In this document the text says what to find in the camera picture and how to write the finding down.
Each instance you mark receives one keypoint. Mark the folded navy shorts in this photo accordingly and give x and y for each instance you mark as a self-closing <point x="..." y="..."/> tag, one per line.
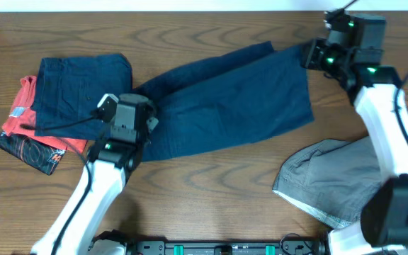
<point x="68" y="89"/>

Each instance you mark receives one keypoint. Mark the folded red t-shirt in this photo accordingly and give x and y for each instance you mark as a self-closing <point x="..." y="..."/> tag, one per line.
<point x="22" y="113"/>

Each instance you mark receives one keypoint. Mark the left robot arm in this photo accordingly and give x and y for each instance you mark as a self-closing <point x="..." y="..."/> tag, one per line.
<point x="107" y="168"/>

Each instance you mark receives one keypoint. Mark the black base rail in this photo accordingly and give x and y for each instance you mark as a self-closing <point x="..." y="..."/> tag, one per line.
<point x="221" y="248"/>

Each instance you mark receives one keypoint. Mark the grey shorts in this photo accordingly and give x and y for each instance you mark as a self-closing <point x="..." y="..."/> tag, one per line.
<point x="331" y="180"/>

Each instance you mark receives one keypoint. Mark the folded black orange-print garment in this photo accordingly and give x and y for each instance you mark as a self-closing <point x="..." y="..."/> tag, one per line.
<point x="38" y="155"/>

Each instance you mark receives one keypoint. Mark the navy shorts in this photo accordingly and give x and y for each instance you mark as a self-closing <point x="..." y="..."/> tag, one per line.
<point x="68" y="89"/>
<point x="245" y="96"/>

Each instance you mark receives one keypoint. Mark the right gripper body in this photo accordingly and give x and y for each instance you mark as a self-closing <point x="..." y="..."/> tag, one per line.
<point x="327" y="57"/>

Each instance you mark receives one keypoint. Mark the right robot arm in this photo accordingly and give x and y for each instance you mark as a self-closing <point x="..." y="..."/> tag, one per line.
<point x="379" y="99"/>

